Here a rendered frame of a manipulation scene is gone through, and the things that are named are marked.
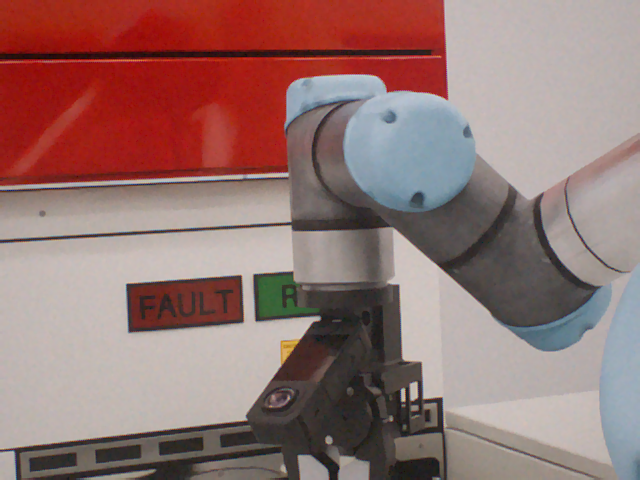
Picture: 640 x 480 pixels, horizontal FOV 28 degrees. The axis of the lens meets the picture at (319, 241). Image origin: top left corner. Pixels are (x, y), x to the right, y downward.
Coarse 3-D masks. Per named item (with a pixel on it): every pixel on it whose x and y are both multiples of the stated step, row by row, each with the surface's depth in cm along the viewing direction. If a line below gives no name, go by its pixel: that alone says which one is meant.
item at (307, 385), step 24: (312, 336) 94; (336, 336) 93; (360, 336) 93; (288, 360) 93; (312, 360) 92; (336, 360) 91; (360, 360) 93; (288, 384) 90; (312, 384) 89; (336, 384) 90; (264, 408) 88; (288, 408) 88; (312, 408) 88; (264, 432) 88; (288, 432) 87; (312, 432) 88
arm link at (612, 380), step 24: (624, 288) 36; (624, 312) 36; (624, 336) 35; (624, 360) 34; (600, 384) 35; (624, 384) 34; (600, 408) 35; (624, 408) 33; (624, 432) 33; (624, 456) 33
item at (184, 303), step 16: (144, 288) 127; (160, 288) 127; (176, 288) 128; (192, 288) 128; (208, 288) 129; (224, 288) 130; (144, 304) 127; (160, 304) 127; (176, 304) 128; (192, 304) 129; (208, 304) 129; (224, 304) 130; (144, 320) 127; (160, 320) 127; (176, 320) 128; (192, 320) 129; (208, 320) 129; (224, 320) 130
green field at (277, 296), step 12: (276, 276) 132; (288, 276) 132; (264, 288) 131; (276, 288) 132; (288, 288) 132; (264, 300) 131; (276, 300) 132; (288, 300) 132; (264, 312) 131; (276, 312) 132; (288, 312) 132; (300, 312) 133
